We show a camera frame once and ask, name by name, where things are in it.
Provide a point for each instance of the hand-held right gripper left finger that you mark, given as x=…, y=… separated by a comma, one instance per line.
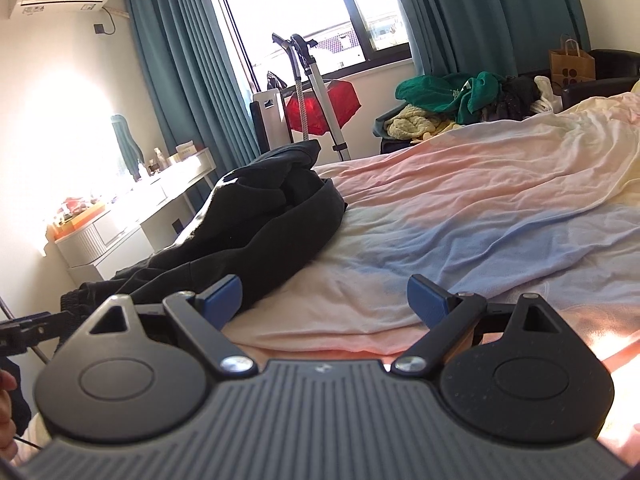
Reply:
x=225, y=300

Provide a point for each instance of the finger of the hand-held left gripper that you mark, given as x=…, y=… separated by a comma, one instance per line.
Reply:
x=25, y=331

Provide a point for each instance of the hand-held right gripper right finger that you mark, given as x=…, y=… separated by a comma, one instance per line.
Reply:
x=425, y=301

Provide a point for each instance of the black clothes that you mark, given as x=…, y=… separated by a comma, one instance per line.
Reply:
x=250, y=220

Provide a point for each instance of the dark clothes pile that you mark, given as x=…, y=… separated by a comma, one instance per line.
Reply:
x=515, y=95

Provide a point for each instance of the person's left hand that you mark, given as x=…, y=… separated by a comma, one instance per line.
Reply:
x=5, y=425

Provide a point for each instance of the white ribbed storage box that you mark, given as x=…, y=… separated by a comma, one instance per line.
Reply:
x=90, y=240

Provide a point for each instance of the pastel bed blanket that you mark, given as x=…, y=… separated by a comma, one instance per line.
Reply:
x=475, y=200

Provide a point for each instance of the orange tray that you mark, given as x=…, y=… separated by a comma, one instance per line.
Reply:
x=75, y=220

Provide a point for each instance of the white desk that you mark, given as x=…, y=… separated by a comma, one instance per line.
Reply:
x=150, y=200

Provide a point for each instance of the small cardboard box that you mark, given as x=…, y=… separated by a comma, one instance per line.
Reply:
x=186, y=150

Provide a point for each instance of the yellow knitted cloth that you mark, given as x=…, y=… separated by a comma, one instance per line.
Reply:
x=415, y=122

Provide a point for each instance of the desk mirror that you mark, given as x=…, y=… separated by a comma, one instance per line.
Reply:
x=125, y=145

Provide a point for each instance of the white air purifier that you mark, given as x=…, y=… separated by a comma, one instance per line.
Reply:
x=270, y=120

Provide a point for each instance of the red garment on stand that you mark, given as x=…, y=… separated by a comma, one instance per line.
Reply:
x=310, y=110

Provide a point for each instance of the green garment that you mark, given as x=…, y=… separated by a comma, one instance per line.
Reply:
x=430, y=92

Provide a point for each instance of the garment steamer stand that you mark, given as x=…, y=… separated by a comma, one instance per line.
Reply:
x=320, y=90

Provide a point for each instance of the white cloth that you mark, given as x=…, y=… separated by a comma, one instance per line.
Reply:
x=545, y=90

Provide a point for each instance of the teal curtain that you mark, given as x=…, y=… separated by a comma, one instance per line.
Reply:
x=475, y=10
x=170, y=60

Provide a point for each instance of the brown paper bag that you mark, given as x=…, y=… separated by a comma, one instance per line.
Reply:
x=572, y=67

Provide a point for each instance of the black armchair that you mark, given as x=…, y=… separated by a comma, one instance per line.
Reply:
x=615, y=67

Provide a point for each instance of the window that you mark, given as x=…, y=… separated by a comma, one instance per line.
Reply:
x=300, y=0

